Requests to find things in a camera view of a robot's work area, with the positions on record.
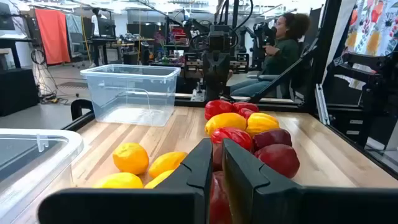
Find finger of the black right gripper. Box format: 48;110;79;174
216;52;231;94
203;52;218;94

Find black background monitor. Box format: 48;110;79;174
98;17;116;38

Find black curved bar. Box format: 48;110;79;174
70;98;94;121

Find dark red apple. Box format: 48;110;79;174
212;142;224;172
210;170;233;224
251;129;293;152
254;143;301;179

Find clear plastic bin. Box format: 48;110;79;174
0;128;85;224
80;64;182;128

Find yellow bell pepper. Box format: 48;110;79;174
245;112;280;138

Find red bell pepper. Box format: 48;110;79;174
210;126;253;153
238;108;256;121
204;99;234;121
232;101;260;113

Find yellow lemon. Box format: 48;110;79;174
144;169;175;190
92;172;144;189

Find black equipment stand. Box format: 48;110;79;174
323;51;398;156

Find floor cable bundle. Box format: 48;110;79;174
30;48;74;106

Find silver aluminium rails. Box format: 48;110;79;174
315;83;330;126

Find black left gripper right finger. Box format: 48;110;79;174
221;138;398;224

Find black cabinet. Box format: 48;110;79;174
0;67;40;118

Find person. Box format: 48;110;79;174
229;12;312;98
91;7;105;37

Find white backdrop panel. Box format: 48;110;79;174
322;0;357;83

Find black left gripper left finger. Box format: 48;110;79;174
37;138;213;224

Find floral print fabric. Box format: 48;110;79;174
343;0;398;57

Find black background desk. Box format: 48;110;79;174
0;36;34;69

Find orange hanging cloth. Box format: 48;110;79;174
34;8;72;65

